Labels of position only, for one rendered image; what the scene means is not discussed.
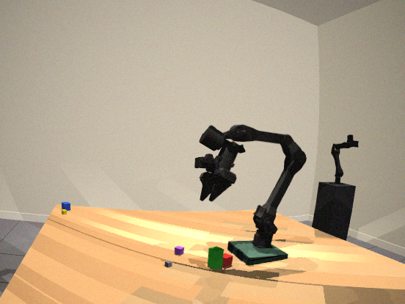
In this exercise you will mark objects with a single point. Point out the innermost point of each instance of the blue block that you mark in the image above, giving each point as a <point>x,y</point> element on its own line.
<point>66,206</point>

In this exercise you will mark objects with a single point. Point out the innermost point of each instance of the red block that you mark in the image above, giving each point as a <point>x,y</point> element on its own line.
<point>227,260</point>

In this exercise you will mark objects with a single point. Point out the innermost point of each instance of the small purple cube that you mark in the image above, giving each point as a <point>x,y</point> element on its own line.
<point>179,250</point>

